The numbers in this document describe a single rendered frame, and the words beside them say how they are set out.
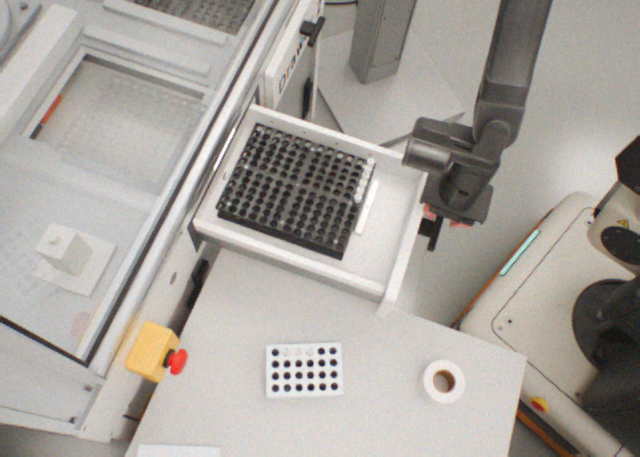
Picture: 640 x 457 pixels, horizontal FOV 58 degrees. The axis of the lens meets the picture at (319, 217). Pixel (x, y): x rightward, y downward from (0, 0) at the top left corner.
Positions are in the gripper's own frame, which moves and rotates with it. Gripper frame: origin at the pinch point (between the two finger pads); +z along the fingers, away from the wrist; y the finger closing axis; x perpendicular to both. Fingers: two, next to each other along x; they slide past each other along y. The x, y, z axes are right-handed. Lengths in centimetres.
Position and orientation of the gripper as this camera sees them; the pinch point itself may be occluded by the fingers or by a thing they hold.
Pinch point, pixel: (442, 217)
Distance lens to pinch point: 97.3
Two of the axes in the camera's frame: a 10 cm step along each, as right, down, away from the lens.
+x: -3.3, 8.5, -4.1
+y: -9.4, -3.3, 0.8
